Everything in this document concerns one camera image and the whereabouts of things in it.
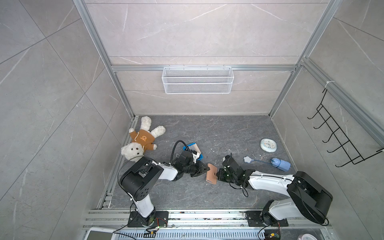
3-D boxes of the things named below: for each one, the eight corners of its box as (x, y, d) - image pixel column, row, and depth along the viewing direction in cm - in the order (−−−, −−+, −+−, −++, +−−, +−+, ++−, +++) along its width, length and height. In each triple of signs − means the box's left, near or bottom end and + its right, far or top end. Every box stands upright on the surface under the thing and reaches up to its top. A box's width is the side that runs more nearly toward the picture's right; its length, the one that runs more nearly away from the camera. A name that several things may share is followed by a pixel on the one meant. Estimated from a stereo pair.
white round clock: (262, 152, 101) (264, 149, 98) (259, 141, 107) (260, 138, 104) (276, 152, 101) (278, 149, 98) (271, 141, 107) (273, 138, 104)
